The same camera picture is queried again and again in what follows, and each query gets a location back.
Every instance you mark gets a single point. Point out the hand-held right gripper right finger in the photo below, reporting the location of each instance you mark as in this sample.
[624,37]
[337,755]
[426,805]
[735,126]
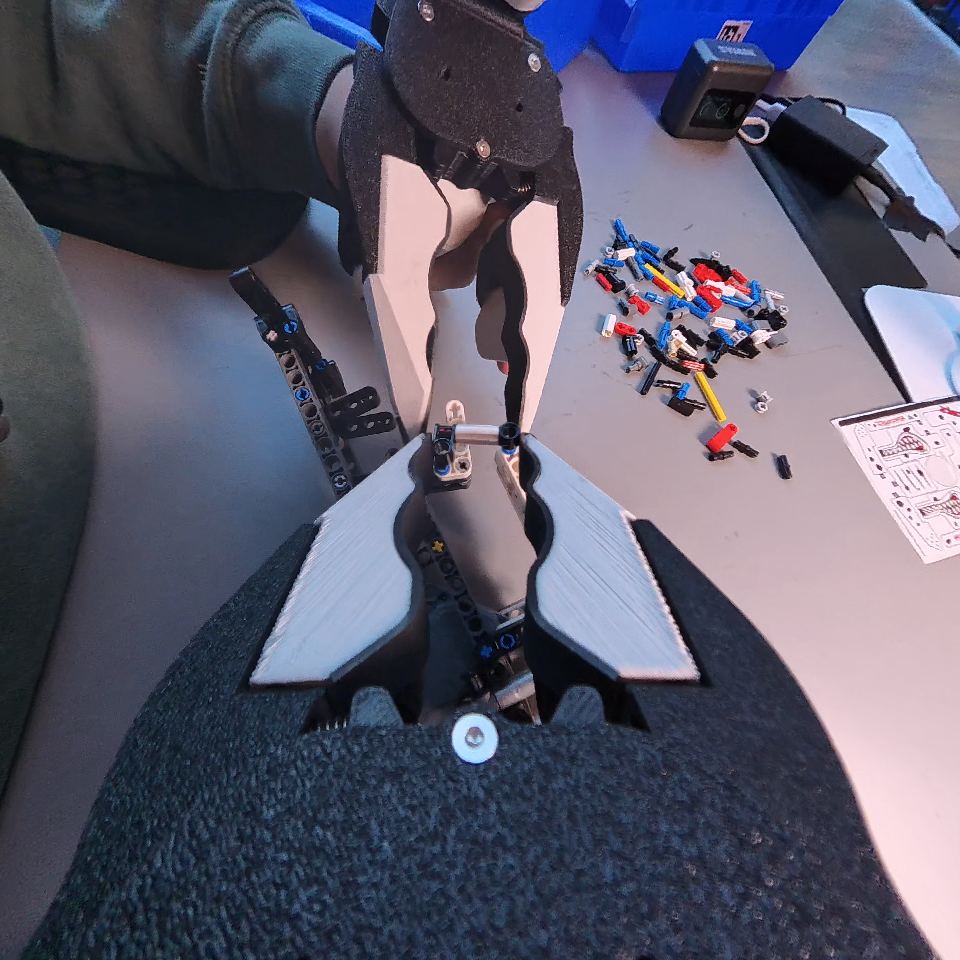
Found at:
[607,600]

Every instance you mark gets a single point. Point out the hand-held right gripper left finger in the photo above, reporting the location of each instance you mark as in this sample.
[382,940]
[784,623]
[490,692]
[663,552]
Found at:
[337,600]

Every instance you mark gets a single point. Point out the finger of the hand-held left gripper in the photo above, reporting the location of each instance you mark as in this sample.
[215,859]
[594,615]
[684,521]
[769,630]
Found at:
[541,262]
[405,262]

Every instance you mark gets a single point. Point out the black building-brick model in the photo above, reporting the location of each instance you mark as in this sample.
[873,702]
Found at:
[315,427]

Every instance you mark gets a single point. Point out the light grey tube piece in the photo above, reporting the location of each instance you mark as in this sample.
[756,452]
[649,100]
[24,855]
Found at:
[476,433]

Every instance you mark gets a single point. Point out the person's left forearm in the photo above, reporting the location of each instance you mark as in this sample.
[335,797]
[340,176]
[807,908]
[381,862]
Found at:
[150,75]

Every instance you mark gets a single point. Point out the grey desk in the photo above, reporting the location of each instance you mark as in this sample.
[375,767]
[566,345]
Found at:
[750,600]

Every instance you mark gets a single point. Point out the person's left hand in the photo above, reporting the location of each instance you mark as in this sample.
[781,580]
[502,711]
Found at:
[465,240]

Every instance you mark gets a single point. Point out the pile of small building pieces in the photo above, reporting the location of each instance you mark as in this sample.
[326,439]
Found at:
[705,274]

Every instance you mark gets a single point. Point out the white sticker sheet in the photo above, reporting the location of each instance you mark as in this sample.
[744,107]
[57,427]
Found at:
[900,480]

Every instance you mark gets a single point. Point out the white book stand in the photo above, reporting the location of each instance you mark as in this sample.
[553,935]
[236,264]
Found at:
[915,337]

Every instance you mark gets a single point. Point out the small black camera device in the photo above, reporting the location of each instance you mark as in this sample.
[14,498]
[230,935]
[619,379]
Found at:
[690,97]

